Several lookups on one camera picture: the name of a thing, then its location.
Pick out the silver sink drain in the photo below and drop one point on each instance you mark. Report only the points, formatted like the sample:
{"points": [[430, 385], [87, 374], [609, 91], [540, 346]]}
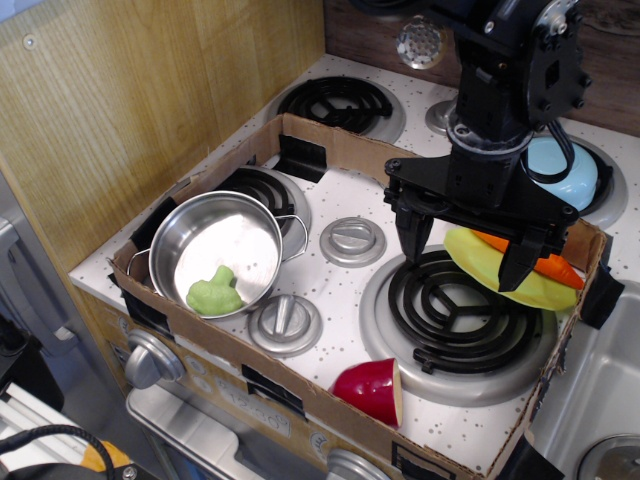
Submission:
{"points": [[615, 457]]}

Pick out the hanging silver strainer ladle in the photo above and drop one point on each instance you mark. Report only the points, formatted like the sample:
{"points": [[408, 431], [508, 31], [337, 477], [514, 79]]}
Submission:
{"points": [[420, 43]]}

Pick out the light blue bowl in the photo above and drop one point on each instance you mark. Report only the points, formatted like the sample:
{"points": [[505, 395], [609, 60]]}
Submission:
{"points": [[575, 175]]}

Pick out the yellow toy banana slice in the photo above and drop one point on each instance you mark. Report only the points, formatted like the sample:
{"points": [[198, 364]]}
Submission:
{"points": [[481, 261]]}

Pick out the silver front stove knob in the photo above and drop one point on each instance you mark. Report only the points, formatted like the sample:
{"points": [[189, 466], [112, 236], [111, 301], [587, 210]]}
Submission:
{"points": [[287, 325]]}

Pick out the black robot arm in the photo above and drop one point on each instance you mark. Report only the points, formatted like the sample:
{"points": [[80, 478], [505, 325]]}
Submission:
{"points": [[521, 72]]}

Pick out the orange toy carrot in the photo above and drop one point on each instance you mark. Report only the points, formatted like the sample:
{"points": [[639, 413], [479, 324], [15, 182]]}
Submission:
{"points": [[555, 267]]}

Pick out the front left black burner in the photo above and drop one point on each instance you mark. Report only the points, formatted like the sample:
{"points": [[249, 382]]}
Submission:
{"points": [[282, 197]]}

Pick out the silver sink basin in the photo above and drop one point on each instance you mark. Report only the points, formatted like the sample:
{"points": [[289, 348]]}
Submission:
{"points": [[596, 396]]}

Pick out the silver oven front knob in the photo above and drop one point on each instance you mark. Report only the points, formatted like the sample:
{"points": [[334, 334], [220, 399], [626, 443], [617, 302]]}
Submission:
{"points": [[150, 361]]}

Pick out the silver stove knob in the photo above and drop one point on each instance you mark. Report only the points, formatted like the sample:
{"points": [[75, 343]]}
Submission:
{"points": [[352, 242], [287, 325], [436, 117]]}

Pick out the silver centre stove knob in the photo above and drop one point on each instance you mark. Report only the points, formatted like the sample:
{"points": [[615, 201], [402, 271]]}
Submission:
{"points": [[352, 242]]}

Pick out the back right black burner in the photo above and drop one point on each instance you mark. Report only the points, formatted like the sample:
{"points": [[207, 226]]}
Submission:
{"points": [[611, 195]]}

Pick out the silver back stove knob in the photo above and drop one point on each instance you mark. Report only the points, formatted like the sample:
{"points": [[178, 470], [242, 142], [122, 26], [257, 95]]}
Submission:
{"points": [[436, 117]]}

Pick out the front right black burner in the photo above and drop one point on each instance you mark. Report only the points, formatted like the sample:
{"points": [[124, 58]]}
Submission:
{"points": [[456, 342]]}

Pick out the green toy broccoli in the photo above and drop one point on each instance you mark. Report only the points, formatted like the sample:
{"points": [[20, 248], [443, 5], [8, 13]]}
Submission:
{"points": [[217, 296]]}

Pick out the silver oven door handle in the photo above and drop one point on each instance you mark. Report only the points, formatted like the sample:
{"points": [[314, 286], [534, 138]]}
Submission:
{"points": [[193, 444]]}

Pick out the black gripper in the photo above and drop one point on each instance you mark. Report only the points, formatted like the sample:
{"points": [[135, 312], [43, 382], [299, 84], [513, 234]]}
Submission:
{"points": [[485, 187]]}

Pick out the red toy apple half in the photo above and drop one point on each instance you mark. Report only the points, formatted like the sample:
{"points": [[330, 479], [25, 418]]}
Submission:
{"points": [[374, 388]]}

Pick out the cardboard fence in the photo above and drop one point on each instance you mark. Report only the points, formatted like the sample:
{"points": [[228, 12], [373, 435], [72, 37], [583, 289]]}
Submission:
{"points": [[277, 291]]}

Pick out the stainless steel pot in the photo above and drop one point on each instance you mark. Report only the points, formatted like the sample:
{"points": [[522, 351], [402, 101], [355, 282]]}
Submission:
{"points": [[212, 229]]}

